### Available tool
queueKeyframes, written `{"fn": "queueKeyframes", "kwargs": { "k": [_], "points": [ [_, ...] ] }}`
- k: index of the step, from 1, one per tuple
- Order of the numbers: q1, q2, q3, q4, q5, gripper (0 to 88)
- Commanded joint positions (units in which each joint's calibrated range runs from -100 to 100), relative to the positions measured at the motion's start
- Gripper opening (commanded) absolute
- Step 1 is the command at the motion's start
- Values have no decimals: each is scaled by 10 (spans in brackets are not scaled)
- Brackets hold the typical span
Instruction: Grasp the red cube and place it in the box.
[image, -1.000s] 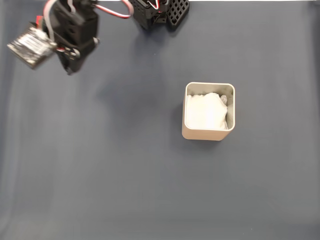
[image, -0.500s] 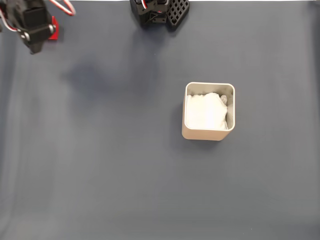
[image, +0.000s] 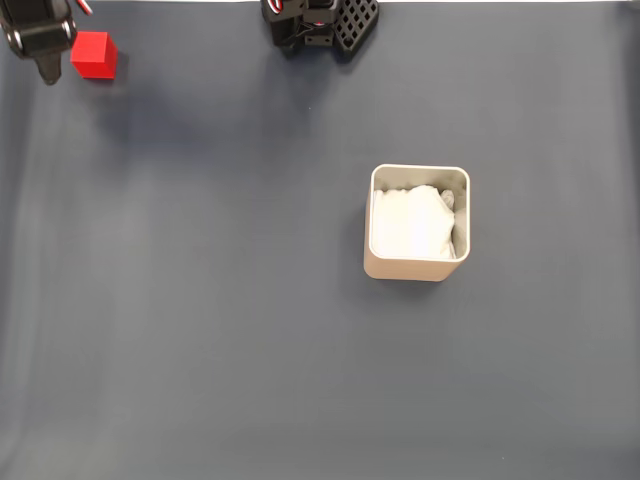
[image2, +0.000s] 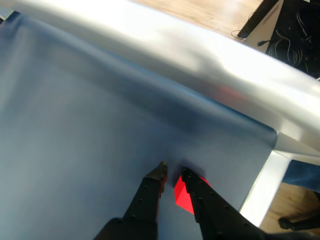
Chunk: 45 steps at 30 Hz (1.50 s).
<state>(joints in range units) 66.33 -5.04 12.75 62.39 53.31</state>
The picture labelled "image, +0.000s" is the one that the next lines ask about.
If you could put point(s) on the beige square box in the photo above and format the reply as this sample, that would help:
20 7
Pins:
415 269

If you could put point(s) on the red cube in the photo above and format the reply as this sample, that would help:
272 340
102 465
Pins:
92 52

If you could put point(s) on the dark grey table mat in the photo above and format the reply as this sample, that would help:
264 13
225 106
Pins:
200 300

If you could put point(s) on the white crumpled tissue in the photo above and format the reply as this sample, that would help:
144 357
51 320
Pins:
412 225

